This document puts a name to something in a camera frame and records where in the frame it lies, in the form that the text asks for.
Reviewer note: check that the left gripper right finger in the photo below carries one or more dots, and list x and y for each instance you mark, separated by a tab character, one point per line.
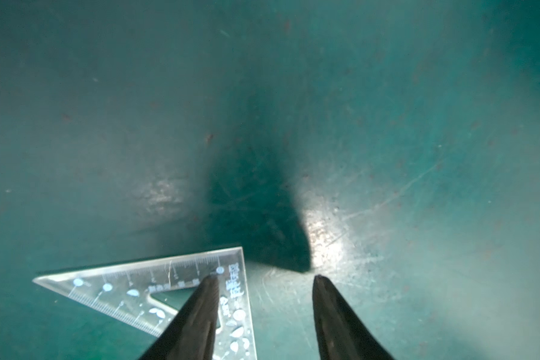
340	333

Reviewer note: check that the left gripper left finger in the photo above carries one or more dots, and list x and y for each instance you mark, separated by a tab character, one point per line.
191	334

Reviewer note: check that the clear small triangle ruler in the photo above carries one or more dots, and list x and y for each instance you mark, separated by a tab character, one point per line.
148	294

